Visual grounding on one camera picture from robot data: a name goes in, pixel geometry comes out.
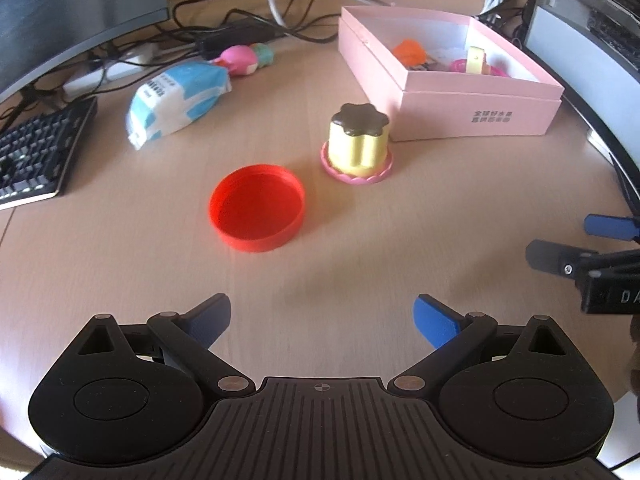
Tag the curved black monitor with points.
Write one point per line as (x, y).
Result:
(575, 55)

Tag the white power strip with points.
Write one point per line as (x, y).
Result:
(115, 67)

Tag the red round plastic lid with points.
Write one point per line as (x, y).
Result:
(255, 210)

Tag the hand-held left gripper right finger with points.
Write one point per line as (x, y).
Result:
(435, 322)

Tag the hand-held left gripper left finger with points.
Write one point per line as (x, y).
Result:
(210, 317)

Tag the orange plastic toy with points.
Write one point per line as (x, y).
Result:
(407, 51)

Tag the black computer monitor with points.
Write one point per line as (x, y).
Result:
(60, 5)

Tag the white flat object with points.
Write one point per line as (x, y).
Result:
(599, 142)

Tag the blue white tissue pack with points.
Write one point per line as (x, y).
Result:
(175, 95)

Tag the yellow toy block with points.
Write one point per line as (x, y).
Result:
(476, 59)

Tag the pink cardboard box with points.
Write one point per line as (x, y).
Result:
(450, 110)

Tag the black power adapter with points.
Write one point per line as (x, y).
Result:
(230, 35)

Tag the wooden desktop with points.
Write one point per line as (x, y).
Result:
(150, 270)

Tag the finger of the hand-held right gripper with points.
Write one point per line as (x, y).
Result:
(550, 257)
(607, 226)

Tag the green round toy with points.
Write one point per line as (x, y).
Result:
(265, 54)

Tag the pink plastic toy racket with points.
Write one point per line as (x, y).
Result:
(459, 66)

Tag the black keyboard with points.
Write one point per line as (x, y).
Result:
(35, 155)

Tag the yellow pudding toy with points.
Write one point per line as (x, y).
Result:
(357, 145)

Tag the pink round toy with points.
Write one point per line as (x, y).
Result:
(239, 59)

